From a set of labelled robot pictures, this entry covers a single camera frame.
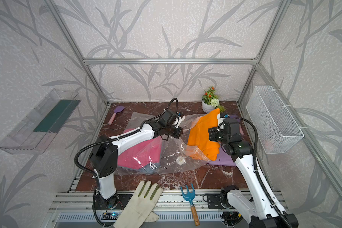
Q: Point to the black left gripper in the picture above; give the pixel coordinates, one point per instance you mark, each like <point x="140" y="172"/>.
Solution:
<point x="180" y="130"/>

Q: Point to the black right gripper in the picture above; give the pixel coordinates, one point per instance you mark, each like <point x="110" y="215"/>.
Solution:
<point x="213" y="133"/>

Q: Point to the clear plastic vacuum bag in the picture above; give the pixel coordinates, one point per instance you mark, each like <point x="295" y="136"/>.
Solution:
<point x="177" y="156"/>

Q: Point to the lilac trousers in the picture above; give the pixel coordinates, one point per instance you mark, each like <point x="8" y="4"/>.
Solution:
<point x="223" y="159"/>

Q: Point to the orange trousers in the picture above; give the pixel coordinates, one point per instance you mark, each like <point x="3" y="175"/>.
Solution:
<point x="199" y="135"/>

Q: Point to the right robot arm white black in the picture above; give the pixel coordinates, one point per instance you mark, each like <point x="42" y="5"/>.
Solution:
<point x="265" y="211"/>

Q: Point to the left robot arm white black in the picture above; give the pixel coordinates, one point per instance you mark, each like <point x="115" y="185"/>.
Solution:
<point x="104" y="155"/>

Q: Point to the pink folded garment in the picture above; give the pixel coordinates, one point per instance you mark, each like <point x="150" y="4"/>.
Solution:
<point x="136" y="157"/>

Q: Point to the white pot artificial plant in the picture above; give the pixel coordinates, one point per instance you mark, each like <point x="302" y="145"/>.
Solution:
<point x="210" y="101"/>

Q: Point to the purple spatula left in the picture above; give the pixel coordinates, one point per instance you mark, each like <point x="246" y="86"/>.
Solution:
<point x="117" y="110"/>

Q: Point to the white gardening glove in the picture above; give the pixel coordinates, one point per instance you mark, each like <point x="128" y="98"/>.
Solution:
<point x="140" y="207"/>

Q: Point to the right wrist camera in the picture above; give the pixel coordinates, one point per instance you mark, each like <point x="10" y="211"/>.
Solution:
<point x="223" y="116"/>

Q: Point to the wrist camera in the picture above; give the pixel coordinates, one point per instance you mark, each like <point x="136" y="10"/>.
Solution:
<point x="223" y="116"/>
<point x="170" y="118"/>

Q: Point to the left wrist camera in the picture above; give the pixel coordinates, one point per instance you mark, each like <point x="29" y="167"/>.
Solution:
<point x="170" y="118"/>

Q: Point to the white wire mesh basket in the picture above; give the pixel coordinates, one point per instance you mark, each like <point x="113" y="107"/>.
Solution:
<point x="277" y="130"/>

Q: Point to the blue hand rake wooden handle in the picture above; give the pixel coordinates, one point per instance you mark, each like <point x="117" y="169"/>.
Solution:
<point x="189" y="197"/>

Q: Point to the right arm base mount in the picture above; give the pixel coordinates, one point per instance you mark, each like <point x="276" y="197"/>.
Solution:
<point x="219" y="201"/>

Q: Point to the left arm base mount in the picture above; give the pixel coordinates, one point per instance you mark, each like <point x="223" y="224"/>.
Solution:
<point x="116" y="202"/>

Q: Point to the clear plastic wall shelf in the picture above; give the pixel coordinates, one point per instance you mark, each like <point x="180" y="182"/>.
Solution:
<point x="38" y="129"/>

